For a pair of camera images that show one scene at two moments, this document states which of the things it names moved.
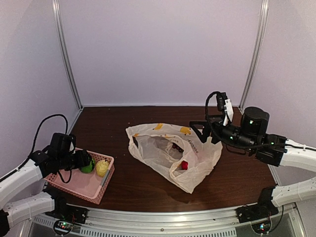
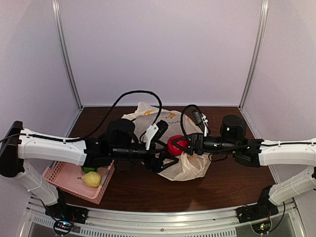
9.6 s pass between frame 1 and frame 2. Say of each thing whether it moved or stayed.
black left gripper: moved
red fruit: moved
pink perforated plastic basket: stayed
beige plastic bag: moved
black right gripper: moved
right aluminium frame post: stayed
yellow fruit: moved
